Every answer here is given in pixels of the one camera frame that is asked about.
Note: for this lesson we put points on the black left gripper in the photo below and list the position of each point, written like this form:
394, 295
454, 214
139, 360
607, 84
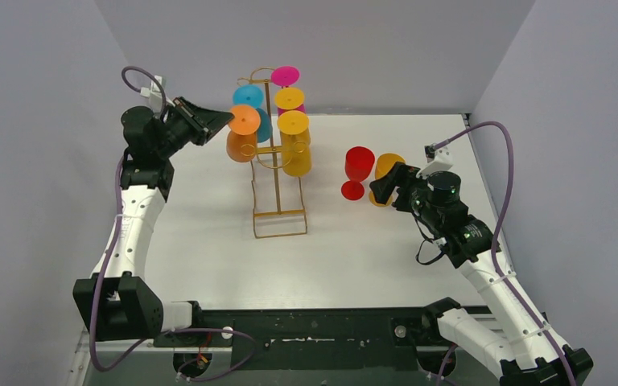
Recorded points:
192, 123

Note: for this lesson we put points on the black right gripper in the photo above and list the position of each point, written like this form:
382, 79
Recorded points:
402, 174

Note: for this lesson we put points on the yellow wine glass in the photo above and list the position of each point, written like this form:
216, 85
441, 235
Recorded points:
295, 137
289, 98
383, 165

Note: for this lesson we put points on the red wine glass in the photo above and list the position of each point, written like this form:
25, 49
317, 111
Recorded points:
358, 165

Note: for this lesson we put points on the orange wine glass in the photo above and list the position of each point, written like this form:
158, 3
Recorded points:
241, 145

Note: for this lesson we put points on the blue wine glass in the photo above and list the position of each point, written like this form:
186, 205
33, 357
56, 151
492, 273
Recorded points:
253, 96

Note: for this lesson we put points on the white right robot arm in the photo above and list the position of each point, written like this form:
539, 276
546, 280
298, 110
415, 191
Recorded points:
529, 351

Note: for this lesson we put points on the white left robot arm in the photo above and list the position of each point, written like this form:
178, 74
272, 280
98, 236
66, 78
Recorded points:
115, 302

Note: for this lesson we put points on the magenta wine glass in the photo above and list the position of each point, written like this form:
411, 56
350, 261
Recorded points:
286, 76

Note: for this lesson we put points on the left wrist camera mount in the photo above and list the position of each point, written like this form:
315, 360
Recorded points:
153, 95

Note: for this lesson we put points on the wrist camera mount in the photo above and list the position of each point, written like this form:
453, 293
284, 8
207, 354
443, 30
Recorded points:
153, 95
437, 160

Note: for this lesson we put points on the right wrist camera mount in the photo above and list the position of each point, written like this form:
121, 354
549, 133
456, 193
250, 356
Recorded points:
437, 160

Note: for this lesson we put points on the gold wire glass rack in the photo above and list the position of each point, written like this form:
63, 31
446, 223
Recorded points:
278, 207

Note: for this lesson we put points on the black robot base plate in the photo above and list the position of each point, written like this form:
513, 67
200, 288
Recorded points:
400, 338

